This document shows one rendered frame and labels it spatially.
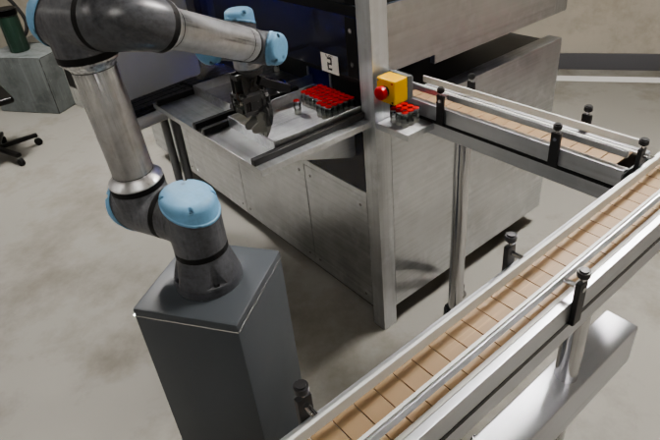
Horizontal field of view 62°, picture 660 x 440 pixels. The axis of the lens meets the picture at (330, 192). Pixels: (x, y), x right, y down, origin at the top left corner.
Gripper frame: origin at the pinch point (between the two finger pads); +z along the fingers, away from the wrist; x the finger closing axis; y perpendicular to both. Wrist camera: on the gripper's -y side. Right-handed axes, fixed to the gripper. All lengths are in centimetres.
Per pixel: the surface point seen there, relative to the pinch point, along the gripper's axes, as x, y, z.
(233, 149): -5.5, 8.6, 3.6
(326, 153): 2.5, -18.3, 13.2
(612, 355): 93, -28, 37
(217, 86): -53, -13, 4
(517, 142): 54, -41, 1
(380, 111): 12.5, -32.6, 1.1
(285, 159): 10.8, 1.7, 3.7
